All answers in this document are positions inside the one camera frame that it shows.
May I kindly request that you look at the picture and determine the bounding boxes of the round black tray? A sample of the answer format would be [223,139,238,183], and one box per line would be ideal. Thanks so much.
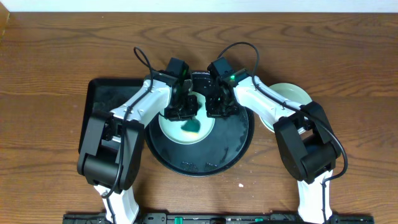
[144,70,256,177]

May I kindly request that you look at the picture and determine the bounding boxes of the green yellow sponge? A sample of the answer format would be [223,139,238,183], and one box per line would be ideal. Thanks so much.
[181,119,201,133]

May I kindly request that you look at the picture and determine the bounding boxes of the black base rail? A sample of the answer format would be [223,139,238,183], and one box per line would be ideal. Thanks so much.
[62,213,375,224]

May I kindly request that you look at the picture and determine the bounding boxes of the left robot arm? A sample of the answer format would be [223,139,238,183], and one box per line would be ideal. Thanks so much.
[77,58,198,223]

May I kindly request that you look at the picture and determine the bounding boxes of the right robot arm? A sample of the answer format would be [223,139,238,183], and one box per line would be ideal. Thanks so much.
[206,57,343,223]

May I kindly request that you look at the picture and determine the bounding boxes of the rectangular black tray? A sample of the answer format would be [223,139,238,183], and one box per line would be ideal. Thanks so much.
[78,78,144,152]

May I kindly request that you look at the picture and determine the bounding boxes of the light green plate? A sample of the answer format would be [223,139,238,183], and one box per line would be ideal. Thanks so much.
[159,92,215,144]
[260,83,312,132]

